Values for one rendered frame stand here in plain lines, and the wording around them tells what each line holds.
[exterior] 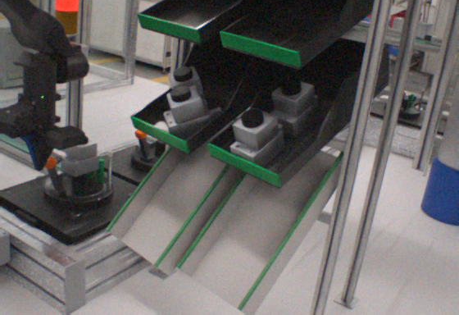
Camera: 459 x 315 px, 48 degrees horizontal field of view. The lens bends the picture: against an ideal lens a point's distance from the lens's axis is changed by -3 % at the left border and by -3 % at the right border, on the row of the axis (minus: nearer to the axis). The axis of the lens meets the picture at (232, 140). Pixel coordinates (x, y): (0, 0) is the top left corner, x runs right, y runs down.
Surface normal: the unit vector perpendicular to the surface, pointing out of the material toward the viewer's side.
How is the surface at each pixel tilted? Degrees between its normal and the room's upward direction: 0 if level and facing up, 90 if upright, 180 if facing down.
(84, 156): 90
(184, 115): 103
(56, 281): 90
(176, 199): 45
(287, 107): 115
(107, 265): 90
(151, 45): 90
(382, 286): 0
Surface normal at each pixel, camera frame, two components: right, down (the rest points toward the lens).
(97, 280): 0.83, 0.29
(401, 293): 0.12, -0.93
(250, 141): -0.67, 0.55
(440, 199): -0.70, 0.16
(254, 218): -0.40, -0.54
